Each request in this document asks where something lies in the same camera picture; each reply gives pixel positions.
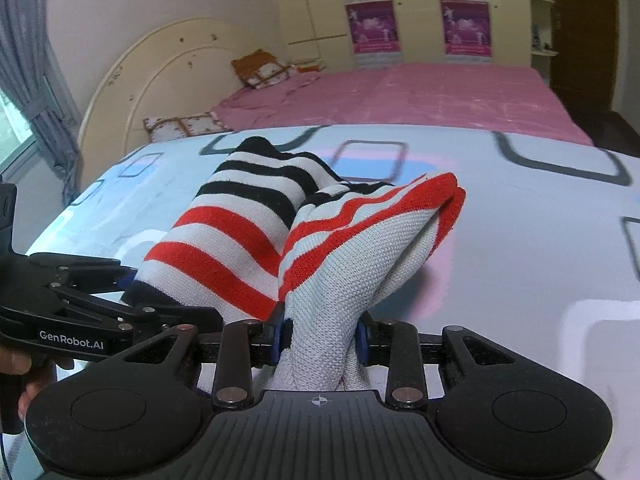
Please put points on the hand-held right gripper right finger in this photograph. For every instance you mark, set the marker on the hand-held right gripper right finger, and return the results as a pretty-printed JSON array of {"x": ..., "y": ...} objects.
[{"x": 361, "y": 342}]

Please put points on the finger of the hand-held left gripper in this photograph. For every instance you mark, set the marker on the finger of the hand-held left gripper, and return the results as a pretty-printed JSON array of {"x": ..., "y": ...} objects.
[
  {"x": 160, "y": 315},
  {"x": 95, "y": 272}
]

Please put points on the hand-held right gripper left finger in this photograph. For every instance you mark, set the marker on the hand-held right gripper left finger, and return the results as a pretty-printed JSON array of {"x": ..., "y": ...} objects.
[{"x": 279, "y": 340}]

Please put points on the striped knit sweater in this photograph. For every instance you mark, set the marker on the striped knit sweater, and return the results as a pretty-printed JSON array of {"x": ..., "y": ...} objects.
[{"x": 240, "y": 220}]

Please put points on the person's left hand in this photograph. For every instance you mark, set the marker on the person's left hand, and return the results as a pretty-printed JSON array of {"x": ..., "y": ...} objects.
[{"x": 42, "y": 377}]

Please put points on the window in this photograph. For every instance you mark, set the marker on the window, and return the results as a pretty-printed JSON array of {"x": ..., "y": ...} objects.
[{"x": 12, "y": 132}]

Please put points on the brown patterned pillow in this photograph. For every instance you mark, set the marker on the brown patterned pillow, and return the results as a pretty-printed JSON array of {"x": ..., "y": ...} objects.
[
  {"x": 185, "y": 126},
  {"x": 260, "y": 70}
]

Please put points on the printed blanket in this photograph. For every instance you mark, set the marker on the printed blanket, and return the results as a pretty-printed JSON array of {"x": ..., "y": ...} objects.
[{"x": 525, "y": 240}]

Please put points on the grey curtain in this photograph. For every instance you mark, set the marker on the grey curtain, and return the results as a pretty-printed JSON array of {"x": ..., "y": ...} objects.
[{"x": 35, "y": 75}]

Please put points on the cream wooden headboard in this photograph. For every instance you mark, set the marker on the cream wooden headboard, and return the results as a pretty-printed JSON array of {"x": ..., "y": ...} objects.
[{"x": 165, "y": 70}]

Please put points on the pink bed sheet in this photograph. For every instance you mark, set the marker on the pink bed sheet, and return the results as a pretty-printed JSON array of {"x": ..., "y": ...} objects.
[{"x": 430, "y": 95}]

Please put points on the cream wardrobe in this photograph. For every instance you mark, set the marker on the cream wardrobe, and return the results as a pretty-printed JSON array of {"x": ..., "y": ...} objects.
[{"x": 420, "y": 15}]

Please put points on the cream corner shelf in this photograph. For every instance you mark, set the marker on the cream corner shelf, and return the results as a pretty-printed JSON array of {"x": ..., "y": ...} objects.
[{"x": 542, "y": 25}]

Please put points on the brown wooden door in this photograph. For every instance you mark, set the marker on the brown wooden door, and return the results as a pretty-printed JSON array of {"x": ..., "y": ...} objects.
[{"x": 580, "y": 35}]

